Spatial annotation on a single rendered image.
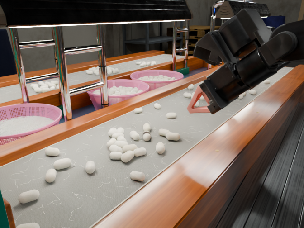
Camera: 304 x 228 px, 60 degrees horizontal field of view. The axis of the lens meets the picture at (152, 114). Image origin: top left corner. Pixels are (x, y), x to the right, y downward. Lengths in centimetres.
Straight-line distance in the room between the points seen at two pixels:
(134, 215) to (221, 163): 23
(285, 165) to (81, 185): 55
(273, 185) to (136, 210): 39
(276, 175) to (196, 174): 29
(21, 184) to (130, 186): 22
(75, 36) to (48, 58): 53
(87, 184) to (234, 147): 34
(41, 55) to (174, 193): 322
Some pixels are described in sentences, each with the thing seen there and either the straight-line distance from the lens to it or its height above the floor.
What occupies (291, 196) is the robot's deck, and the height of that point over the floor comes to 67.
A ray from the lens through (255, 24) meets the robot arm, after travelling 51.
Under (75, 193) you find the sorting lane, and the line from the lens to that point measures 54.
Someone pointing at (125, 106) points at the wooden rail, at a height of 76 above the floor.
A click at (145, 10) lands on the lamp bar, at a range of 73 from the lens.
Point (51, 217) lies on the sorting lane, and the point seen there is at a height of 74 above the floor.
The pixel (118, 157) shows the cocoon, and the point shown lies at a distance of 62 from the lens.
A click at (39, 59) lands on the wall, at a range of 356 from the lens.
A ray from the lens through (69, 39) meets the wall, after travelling 383.
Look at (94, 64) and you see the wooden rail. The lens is 169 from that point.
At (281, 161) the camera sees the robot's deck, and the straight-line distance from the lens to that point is 84.
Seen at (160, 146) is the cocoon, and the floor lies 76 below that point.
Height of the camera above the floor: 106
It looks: 21 degrees down
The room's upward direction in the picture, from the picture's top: straight up
